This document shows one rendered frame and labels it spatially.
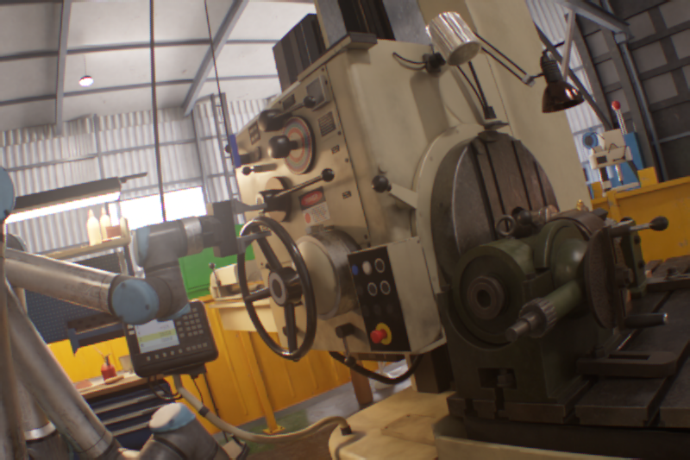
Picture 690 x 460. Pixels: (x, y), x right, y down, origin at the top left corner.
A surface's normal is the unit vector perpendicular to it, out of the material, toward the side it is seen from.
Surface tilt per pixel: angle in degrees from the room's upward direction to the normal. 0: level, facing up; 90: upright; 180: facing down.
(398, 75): 90
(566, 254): 45
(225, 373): 90
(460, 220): 90
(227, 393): 90
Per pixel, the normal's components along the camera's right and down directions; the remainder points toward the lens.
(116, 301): 0.04, 0.01
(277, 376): 0.58, -0.16
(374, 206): -0.78, 0.18
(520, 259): 0.33, -0.70
